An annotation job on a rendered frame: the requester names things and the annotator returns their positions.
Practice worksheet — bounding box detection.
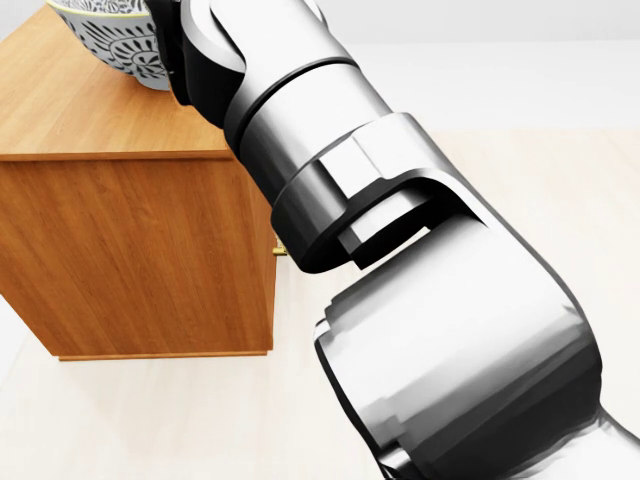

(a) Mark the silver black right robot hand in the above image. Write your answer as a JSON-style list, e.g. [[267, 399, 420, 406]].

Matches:
[[146, 0, 358, 147]]

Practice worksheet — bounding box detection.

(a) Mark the black and white patterned bowl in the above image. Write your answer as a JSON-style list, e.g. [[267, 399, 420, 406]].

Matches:
[[46, 0, 174, 93]]

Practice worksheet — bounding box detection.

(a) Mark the wooden cabinet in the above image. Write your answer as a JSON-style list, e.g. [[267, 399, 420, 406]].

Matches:
[[0, 3, 282, 363]]

